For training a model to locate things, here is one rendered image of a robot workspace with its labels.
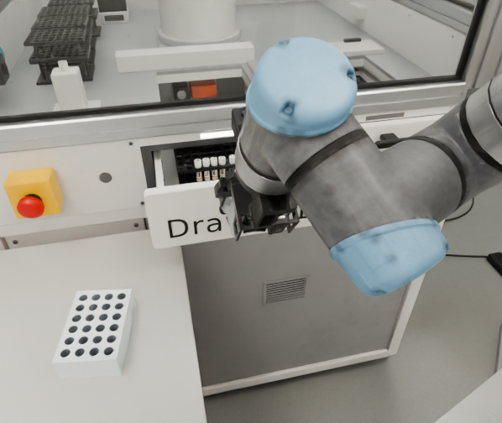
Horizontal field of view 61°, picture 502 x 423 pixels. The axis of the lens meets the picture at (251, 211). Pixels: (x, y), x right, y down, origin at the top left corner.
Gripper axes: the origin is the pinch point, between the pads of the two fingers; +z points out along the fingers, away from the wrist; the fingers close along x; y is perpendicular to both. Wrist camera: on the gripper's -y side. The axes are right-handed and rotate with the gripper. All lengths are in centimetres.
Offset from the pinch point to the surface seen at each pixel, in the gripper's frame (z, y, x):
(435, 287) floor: 102, 14, 87
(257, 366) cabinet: 74, 28, 7
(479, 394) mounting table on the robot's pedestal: -2.9, 31.3, 25.7
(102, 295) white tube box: 8.4, 8.5, -22.7
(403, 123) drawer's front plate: 8.7, -14.3, 34.6
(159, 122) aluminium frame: 6.5, -18.6, -10.8
